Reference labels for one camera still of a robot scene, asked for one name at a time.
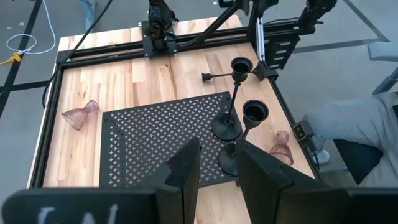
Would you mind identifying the small black camera box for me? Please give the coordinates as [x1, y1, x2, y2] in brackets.
[292, 120, 315, 141]

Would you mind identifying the black aluminium table frame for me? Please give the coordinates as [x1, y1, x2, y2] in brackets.
[27, 0, 338, 189]

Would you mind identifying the short silver aluminium bar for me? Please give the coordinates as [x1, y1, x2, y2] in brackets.
[256, 17, 266, 62]

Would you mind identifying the yellow extension cable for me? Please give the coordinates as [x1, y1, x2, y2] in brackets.
[0, 52, 23, 66]

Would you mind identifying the black metal candlestick holder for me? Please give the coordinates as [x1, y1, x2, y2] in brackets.
[201, 61, 267, 83]
[211, 57, 254, 142]
[218, 99, 270, 178]

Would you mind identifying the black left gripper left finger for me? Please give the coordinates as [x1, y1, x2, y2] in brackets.
[1, 137, 201, 224]

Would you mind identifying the white floor cable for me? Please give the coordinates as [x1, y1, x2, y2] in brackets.
[5, 0, 57, 56]

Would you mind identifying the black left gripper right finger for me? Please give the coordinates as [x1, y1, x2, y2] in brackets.
[235, 138, 398, 224]

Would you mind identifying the black slotted bracket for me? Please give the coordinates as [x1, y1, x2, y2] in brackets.
[263, 30, 302, 70]

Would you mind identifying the black perforated metal tray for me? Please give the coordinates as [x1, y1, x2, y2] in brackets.
[98, 91, 246, 189]

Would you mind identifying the black camera cable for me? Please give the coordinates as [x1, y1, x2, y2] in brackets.
[306, 138, 321, 170]

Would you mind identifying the person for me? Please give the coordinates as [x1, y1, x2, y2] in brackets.
[300, 91, 398, 189]

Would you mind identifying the black chair seat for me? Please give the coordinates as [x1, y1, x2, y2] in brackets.
[333, 138, 384, 186]

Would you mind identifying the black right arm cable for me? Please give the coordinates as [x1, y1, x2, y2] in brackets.
[41, 0, 114, 110]

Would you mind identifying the grey office chair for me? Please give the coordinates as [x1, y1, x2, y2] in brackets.
[366, 41, 398, 96]

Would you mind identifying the grey metal desk foot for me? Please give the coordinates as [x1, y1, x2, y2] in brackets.
[78, 0, 98, 32]

